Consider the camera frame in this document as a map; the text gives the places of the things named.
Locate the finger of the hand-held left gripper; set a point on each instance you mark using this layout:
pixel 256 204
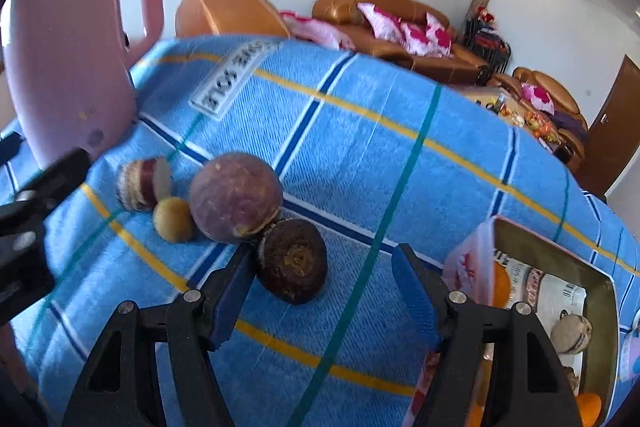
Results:
pixel 9 149
pixel 55 179

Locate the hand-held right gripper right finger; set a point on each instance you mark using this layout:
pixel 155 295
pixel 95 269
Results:
pixel 415 292

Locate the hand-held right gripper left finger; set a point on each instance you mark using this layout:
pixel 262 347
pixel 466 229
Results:
pixel 232 292

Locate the pink tin box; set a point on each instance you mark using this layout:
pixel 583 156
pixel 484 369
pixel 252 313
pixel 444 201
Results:
pixel 467 257

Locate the dark water chestnut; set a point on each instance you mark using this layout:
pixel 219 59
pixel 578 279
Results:
pixel 292 267

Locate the orange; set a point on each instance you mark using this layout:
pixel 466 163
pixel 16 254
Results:
pixel 500 283
pixel 587 408

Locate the beige striped shell object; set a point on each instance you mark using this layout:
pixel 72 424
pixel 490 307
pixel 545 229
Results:
pixel 570 333

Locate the cut water chestnut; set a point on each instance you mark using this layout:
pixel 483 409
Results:
pixel 140 187

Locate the small yellow longan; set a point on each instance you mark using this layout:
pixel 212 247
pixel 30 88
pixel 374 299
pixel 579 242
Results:
pixel 172 220

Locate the purple passion fruit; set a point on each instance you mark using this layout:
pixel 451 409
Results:
pixel 235 197

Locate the pink electric kettle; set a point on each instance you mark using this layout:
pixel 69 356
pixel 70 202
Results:
pixel 65 57

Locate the printed paper flyer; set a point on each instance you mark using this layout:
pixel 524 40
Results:
pixel 550 292

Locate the blue plaid cloth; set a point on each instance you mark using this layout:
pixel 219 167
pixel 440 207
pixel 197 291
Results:
pixel 350 157

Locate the wooden coffee table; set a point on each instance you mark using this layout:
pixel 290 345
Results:
pixel 487 99

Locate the pile of orange snacks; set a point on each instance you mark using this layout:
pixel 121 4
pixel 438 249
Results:
pixel 540 127

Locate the long brown leather sofa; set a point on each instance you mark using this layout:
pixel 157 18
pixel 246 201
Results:
pixel 450 67

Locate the purple cloth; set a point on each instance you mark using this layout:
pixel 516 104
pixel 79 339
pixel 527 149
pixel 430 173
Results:
pixel 570 123

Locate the pink floral pillow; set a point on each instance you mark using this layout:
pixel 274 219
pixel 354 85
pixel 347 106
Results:
pixel 440 32
pixel 417 39
pixel 537 98
pixel 380 21

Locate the orange leather armchair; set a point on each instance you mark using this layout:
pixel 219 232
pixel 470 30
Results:
pixel 225 9

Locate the brown leather armchair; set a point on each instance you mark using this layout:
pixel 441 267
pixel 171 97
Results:
pixel 565 94

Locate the brown wooden door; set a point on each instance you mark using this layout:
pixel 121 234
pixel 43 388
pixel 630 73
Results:
pixel 612 132

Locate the stacked dark chairs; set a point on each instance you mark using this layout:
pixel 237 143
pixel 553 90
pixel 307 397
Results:
pixel 487 47

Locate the red plush toy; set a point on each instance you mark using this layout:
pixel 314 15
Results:
pixel 482 14

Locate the rolled patterned mat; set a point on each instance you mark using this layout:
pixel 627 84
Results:
pixel 481 2

